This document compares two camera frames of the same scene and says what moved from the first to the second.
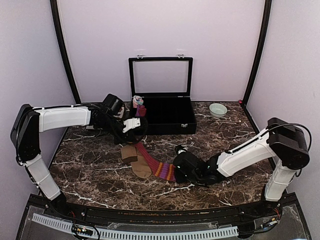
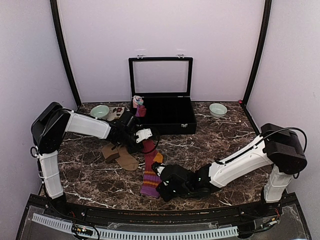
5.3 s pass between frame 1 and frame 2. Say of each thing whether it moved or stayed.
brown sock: moved
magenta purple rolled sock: stayed
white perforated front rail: stayed
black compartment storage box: stayed
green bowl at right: stayed
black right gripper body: moved
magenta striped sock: moved
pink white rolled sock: stayed
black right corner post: stayed
